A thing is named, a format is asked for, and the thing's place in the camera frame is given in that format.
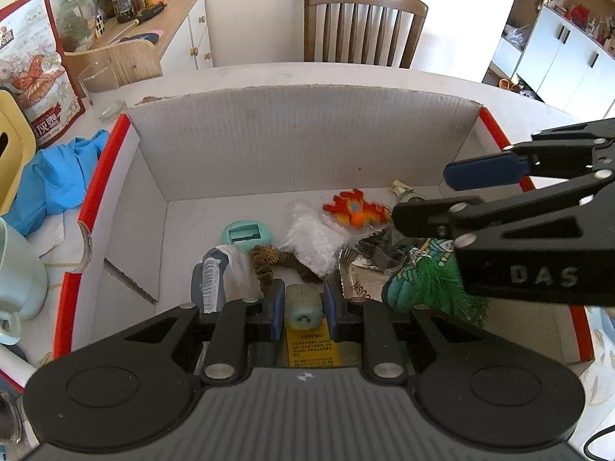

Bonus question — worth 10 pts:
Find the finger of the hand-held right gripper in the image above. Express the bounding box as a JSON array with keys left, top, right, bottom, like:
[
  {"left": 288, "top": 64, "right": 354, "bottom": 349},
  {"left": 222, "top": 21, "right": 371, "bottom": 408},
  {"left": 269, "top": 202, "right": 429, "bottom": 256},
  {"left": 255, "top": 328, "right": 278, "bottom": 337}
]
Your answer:
[
  {"left": 393, "top": 168, "right": 615, "bottom": 250},
  {"left": 444, "top": 118, "right": 615, "bottom": 191}
]

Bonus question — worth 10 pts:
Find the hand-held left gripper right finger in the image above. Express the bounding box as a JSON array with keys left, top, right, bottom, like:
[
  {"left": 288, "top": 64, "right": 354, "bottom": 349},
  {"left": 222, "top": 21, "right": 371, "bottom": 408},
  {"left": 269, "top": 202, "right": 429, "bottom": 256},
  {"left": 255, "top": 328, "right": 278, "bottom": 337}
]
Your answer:
[{"left": 323, "top": 279, "right": 486, "bottom": 386}]

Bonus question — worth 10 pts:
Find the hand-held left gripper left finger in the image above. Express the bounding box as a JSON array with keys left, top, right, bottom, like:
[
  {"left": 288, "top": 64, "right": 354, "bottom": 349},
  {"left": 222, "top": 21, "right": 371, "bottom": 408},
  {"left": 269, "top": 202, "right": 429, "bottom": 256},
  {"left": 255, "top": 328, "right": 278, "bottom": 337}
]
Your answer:
[{"left": 126, "top": 279, "right": 288, "bottom": 386}]

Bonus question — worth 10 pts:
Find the small yellow box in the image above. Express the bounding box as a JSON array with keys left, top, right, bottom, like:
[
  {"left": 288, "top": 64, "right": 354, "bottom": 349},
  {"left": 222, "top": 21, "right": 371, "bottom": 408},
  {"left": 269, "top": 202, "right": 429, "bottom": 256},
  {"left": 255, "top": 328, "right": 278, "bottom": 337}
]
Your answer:
[{"left": 286, "top": 329, "right": 342, "bottom": 368}]

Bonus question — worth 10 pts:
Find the foil snack packet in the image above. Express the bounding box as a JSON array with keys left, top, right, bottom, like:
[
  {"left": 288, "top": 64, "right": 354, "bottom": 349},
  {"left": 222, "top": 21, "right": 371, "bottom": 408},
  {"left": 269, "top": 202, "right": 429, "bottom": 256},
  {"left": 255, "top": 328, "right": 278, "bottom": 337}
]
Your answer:
[{"left": 339, "top": 228, "right": 419, "bottom": 301}]

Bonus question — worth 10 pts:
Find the green tassel ornament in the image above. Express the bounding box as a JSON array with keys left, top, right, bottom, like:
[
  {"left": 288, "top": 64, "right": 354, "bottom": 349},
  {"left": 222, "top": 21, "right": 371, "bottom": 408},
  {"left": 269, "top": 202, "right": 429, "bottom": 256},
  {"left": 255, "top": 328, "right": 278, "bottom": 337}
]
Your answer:
[{"left": 408, "top": 245, "right": 491, "bottom": 320}]

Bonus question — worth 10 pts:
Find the white and navy plastic packet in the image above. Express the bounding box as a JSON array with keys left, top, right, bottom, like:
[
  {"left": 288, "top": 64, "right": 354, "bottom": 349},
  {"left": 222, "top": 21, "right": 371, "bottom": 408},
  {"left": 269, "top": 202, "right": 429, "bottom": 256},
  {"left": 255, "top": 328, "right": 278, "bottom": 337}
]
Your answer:
[{"left": 191, "top": 245, "right": 261, "bottom": 316}]

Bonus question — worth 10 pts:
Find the teal embroidered sachet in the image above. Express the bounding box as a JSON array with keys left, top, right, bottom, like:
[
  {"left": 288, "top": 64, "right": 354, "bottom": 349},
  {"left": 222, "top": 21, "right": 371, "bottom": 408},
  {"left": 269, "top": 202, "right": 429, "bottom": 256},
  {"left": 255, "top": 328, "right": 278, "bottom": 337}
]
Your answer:
[{"left": 381, "top": 237, "right": 462, "bottom": 309}]

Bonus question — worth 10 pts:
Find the red orange knit keychain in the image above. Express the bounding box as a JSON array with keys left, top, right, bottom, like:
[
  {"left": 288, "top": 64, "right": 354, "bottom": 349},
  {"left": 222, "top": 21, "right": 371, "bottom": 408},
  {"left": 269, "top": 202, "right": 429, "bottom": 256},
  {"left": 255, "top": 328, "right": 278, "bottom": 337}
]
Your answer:
[{"left": 323, "top": 189, "right": 391, "bottom": 226}]

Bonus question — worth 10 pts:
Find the red and white cardboard box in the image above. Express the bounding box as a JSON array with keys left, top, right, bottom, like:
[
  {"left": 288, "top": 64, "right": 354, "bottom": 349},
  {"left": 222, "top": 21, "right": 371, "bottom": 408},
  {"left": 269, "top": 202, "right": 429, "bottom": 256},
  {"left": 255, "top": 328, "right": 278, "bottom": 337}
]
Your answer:
[{"left": 53, "top": 84, "right": 597, "bottom": 375}]

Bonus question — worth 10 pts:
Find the brown wooden slat chair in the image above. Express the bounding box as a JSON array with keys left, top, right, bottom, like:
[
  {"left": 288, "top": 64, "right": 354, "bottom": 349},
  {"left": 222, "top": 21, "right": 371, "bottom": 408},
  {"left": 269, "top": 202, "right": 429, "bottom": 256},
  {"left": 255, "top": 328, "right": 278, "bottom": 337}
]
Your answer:
[{"left": 304, "top": 0, "right": 429, "bottom": 69}]

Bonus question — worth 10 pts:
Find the mint green mug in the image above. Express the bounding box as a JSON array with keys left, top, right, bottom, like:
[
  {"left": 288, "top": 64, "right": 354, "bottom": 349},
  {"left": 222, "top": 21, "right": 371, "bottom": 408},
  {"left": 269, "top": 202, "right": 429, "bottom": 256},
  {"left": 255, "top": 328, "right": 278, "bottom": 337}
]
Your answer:
[{"left": 0, "top": 217, "right": 49, "bottom": 347}]

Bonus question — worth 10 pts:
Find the blue cloth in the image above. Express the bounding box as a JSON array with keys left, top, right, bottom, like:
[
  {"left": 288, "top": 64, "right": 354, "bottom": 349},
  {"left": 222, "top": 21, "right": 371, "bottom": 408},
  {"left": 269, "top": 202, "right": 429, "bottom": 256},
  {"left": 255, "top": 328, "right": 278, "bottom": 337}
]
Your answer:
[{"left": 0, "top": 129, "right": 110, "bottom": 237}]

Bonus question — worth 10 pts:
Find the white paper roll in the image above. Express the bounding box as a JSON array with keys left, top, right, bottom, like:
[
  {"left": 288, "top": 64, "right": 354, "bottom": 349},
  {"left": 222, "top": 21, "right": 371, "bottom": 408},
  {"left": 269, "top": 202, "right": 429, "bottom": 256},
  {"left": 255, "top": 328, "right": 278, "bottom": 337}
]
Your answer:
[{"left": 0, "top": 346, "right": 39, "bottom": 391}]

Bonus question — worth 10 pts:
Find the clear drinking glass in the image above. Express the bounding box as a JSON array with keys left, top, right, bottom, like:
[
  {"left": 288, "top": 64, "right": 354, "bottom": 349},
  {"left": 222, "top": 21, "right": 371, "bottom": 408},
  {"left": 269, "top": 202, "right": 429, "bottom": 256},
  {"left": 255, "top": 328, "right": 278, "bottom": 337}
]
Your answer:
[{"left": 78, "top": 61, "right": 126, "bottom": 123}]

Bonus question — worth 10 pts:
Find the curved wooden stand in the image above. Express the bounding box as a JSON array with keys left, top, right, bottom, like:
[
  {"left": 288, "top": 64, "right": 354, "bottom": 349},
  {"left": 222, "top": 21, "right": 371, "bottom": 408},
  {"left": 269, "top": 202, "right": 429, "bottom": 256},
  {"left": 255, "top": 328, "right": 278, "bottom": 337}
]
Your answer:
[{"left": 63, "top": 40, "right": 164, "bottom": 90}]

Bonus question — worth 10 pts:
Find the white wood-top sideboard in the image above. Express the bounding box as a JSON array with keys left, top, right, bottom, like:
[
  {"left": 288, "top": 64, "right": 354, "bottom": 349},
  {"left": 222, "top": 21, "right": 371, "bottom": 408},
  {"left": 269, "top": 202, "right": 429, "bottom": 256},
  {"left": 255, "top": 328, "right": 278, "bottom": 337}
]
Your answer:
[{"left": 62, "top": 0, "right": 214, "bottom": 88}]

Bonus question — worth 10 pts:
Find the blue and pink paddle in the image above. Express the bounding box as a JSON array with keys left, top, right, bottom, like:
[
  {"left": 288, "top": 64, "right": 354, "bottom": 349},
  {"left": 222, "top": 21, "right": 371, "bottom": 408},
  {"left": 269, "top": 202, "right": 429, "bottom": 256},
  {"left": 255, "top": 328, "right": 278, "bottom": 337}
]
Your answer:
[{"left": 118, "top": 30, "right": 164, "bottom": 44}]

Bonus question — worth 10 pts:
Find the yellow tissue box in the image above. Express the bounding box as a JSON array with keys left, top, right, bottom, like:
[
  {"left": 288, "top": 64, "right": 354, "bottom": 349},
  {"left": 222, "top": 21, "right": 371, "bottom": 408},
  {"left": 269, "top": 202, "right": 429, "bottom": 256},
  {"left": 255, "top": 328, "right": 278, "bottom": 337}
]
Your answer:
[{"left": 0, "top": 89, "right": 37, "bottom": 217}]

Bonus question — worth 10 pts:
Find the black yellow screwdriver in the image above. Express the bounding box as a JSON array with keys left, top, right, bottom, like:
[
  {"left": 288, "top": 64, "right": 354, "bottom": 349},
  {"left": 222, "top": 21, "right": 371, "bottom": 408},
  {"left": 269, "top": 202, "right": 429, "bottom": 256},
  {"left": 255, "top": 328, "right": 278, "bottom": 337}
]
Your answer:
[{"left": 120, "top": 4, "right": 167, "bottom": 30}]

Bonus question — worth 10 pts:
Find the red printed snack bag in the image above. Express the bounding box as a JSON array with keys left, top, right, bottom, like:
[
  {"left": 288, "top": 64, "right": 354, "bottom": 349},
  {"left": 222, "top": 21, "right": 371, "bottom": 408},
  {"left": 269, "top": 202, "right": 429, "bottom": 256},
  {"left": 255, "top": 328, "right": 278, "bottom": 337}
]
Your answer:
[{"left": 0, "top": 0, "right": 86, "bottom": 149}]

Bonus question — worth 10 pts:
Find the dark glass jar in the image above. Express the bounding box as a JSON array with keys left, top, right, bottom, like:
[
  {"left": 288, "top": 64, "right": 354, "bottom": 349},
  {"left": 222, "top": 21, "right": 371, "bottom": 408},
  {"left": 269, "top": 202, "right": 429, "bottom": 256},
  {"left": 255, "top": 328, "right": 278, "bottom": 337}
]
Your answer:
[{"left": 111, "top": 0, "right": 136, "bottom": 24}]

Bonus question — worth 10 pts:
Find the white and wood wall cabinet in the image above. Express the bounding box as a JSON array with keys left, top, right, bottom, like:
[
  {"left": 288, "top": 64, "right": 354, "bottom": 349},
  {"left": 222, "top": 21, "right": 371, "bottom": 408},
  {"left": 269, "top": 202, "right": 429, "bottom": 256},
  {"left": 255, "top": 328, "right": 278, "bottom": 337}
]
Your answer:
[{"left": 483, "top": 0, "right": 615, "bottom": 121}]

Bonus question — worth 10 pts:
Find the black cable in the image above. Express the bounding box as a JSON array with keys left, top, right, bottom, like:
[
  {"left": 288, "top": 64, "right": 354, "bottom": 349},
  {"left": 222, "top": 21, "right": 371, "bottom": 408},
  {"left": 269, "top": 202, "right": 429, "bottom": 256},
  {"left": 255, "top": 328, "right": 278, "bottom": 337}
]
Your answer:
[{"left": 583, "top": 423, "right": 615, "bottom": 461}]

